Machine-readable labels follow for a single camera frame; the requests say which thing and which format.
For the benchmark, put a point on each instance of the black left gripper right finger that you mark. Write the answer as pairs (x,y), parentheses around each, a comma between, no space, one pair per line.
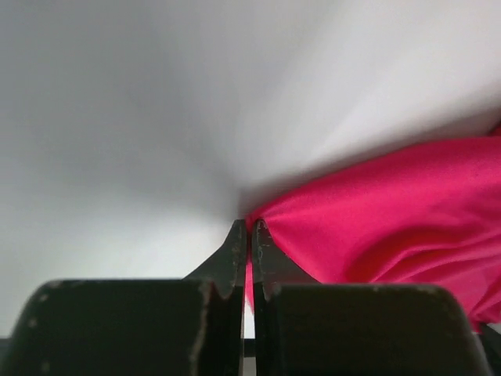
(303,327)

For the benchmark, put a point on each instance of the magenta t shirt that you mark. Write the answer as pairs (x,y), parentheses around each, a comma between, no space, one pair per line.
(425,214)

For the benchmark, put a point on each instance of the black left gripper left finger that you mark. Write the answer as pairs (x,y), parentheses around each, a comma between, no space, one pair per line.
(188,326)

